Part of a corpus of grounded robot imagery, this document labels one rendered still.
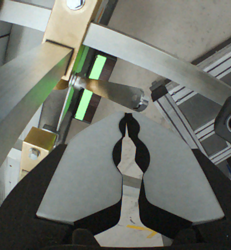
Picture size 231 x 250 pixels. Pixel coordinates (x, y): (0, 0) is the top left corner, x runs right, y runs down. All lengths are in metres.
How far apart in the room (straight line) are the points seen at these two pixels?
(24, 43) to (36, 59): 0.37
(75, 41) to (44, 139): 0.19
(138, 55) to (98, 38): 0.05
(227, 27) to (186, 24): 0.26
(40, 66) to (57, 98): 0.31
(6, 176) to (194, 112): 0.94
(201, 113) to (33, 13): 0.98
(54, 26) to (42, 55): 0.06
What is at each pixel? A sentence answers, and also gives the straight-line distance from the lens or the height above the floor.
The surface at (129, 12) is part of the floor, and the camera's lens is 1.12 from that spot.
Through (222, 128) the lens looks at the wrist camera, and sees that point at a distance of 0.22.
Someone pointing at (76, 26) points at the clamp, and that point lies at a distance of 0.25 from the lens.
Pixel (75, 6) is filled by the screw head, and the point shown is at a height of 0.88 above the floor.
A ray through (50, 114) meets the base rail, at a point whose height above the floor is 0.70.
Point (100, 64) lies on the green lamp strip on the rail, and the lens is 0.43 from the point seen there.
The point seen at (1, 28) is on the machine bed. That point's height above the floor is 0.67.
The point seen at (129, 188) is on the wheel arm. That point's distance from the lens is 0.41.
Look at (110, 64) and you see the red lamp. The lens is 0.43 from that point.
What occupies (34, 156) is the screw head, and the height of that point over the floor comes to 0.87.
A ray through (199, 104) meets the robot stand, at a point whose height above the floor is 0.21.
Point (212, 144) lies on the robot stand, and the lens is 1.27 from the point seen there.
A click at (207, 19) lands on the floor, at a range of 1.22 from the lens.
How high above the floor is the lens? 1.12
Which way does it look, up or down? 58 degrees down
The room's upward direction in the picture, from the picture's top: 178 degrees counter-clockwise
